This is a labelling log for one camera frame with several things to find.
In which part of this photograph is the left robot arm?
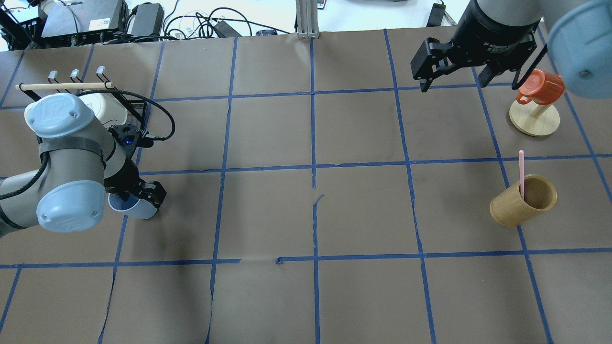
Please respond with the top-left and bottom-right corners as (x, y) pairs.
(0, 93), (167, 237)

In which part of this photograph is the white cup on rack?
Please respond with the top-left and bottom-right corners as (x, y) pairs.
(78, 93), (128, 128)

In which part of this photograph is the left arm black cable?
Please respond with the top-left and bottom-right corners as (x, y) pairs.
(76, 89), (176, 141)

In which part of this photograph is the wooden cup tree stand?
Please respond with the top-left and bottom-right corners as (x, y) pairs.
(509, 101), (560, 137)

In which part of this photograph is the light blue cup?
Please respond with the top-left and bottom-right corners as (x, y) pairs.
(108, 194), (159, 220)

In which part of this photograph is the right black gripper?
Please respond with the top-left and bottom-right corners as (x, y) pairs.
(411, 0), (538, 92)

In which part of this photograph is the aluminium frame post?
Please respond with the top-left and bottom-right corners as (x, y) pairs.
(295, 0), (320, 39)

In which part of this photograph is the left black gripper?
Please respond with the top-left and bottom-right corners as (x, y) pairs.
(104, 124), (167, 207)

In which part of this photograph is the bamboo chopstick holder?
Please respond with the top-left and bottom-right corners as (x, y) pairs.
(489, 174), (559, 228)

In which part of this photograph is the black power brick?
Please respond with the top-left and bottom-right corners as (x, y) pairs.
(127, 3), (164, 36)

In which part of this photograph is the black wire cup rack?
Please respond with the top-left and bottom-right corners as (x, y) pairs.
(21, 66), (149, 130)

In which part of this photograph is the orange cup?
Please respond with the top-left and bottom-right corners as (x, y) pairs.
(516, 69), (566, 106)

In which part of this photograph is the pink chopstick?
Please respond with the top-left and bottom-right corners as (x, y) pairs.
(518, 150), (525, 200)

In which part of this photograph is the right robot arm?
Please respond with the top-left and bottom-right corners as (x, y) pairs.
(410, 0), (612, 99)

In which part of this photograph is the black electronics box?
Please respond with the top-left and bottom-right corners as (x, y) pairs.
(42, 0), (128, 39)

